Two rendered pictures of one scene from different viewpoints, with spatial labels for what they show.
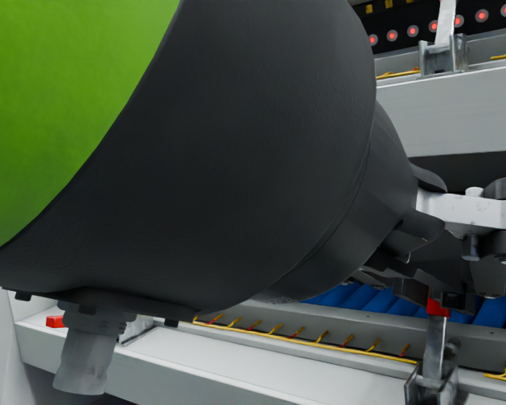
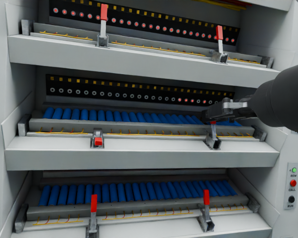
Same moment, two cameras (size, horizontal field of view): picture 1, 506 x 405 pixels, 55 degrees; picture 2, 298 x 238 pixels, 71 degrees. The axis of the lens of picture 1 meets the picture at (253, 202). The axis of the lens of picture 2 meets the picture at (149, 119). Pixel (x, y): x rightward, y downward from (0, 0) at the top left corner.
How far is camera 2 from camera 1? 39 cm
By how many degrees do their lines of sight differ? 53
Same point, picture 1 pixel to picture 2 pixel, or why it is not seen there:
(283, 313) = (156, 127)
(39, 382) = (11, 179)
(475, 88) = (231, 70)
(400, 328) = (192, 127)
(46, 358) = (39, 164)
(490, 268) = not seen: hidden behind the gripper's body
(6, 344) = not seen: outside the picture
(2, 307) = not seen: outside the picture
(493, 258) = not seen: hidden behind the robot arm
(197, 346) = (132, 142)
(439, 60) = (214, 56)
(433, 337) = (213, 129)
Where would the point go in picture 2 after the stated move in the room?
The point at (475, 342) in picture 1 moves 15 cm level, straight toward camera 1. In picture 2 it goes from (208, 129) to (262, 138)
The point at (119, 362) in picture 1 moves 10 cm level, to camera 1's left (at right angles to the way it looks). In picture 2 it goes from (104, 155) to (56, 163)
